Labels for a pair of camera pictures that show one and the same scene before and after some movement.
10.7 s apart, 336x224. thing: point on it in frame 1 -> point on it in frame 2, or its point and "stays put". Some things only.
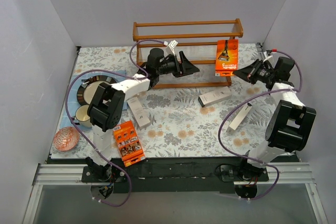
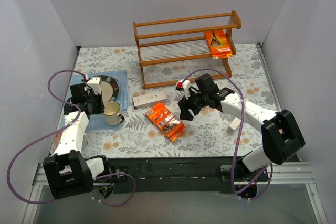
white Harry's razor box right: [239, 117] stays put
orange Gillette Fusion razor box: [227, 57] -> [219, 43]
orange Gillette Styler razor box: [128, 144] -> [169, 124]
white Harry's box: [138, 113] -> [149, 99]
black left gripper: [178, 64] -> [94, 106]
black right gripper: [254, 70] -> [191, 102]
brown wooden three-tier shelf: [211, 45] stays put
